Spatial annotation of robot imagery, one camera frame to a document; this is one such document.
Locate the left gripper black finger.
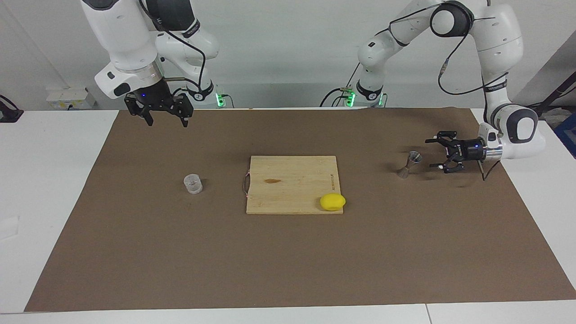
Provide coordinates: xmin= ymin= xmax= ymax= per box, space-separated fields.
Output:
xmin=425 ymin=131 xmax=459 ymax=149
xmin=430 ymin=157 xmax=466 ymax=174

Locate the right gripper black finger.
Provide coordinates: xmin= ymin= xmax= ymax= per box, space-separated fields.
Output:
xmin=125 ymin=96 xmax=154 ymax=127
xmin=173 ymin=94 xmax=194 ymax=128

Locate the clear glass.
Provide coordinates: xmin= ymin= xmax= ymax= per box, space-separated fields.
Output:
xmin=396 ymin=152 xmax=423 ymax=179

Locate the clear plastic cup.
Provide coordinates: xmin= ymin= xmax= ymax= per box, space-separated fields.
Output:
xmin=184 ymin=174 xmax=203 ymax=195

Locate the black stand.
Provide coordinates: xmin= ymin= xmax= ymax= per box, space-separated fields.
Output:
xmin=524 ymin=72 xmax=576 ymax=120

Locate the blue crate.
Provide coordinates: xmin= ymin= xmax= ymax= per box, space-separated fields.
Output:
xmin=553 ymin=112 xmax=576 ymax=158

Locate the yellow lemon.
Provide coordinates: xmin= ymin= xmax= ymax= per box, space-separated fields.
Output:
xmin=320 ymin=193 xmax=346 ymax=212

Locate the black clamp object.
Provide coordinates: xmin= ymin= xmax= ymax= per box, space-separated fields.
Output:
xmin=0 ymin=94 xmax=24 ymax=123

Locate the wooden cutting board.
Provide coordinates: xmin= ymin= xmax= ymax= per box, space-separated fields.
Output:
xmin=246 ymin=156 xmax=344 ymax=215

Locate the brown table mat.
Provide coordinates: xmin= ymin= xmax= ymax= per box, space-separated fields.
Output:
xmin=25 ymin=107 xmax=576 ymax=312

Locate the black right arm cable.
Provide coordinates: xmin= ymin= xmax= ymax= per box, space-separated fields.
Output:
xmin=137 ymin=0 xmax=207 ymax=97

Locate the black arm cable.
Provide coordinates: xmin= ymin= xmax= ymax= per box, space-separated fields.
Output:
xmin=137 ymin=0 xmax=207 ymax=97
xmin=387 ymin=2 xmax=509 ymax=181

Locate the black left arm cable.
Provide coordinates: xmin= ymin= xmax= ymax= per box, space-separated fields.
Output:
xmin=387 ymin=2 xmax=509 ymax=181

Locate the white wall socket box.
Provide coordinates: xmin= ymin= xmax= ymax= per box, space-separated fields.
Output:
xmin=46 ymin=88 xmax=96 ymax=110

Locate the black base cable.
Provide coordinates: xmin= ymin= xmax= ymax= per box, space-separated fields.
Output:
xmin=319 ymin=63 xmax=363 ymax=108

